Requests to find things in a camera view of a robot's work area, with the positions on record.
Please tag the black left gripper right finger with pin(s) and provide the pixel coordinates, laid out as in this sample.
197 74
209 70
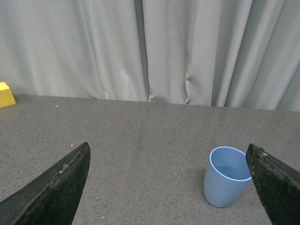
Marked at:
277 185

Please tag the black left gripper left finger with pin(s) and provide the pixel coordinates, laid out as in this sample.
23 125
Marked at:
53 197

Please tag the blue plastic cup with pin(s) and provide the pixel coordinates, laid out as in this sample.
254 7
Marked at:
226 176

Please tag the yellow foam block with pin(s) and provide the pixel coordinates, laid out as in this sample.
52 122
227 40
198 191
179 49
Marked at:
6 96

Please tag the grey curtain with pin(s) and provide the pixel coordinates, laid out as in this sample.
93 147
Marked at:
232 53

